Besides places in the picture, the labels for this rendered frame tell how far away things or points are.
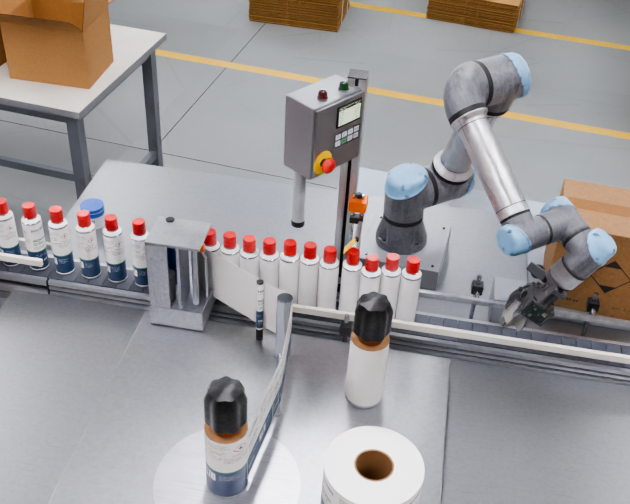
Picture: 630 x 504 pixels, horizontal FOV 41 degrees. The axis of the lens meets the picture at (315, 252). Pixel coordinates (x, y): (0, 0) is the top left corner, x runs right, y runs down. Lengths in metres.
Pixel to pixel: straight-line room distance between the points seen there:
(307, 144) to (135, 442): 0.78
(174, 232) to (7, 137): 2.88
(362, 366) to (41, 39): 2.11
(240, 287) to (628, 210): 1.06
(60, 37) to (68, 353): 1.60
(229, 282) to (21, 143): 2.81
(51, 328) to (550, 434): 1.29
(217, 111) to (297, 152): 3.00
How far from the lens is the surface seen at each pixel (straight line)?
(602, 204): 2.43
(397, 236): 2.44
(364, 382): 1.97
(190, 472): 1.89
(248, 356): 2.14
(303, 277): 2.19
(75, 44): 3.50
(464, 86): 2.08
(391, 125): 4.95
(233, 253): 2.19
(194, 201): 2.75
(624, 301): 2.45
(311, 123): 1.95
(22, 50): 3.63
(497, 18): 6.34
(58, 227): 2.33
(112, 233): 2.27
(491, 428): 2.12
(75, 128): 3.50
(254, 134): 4.78
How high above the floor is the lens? 2.38
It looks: 38 degrees down
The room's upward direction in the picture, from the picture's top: 4 degrees clockwise
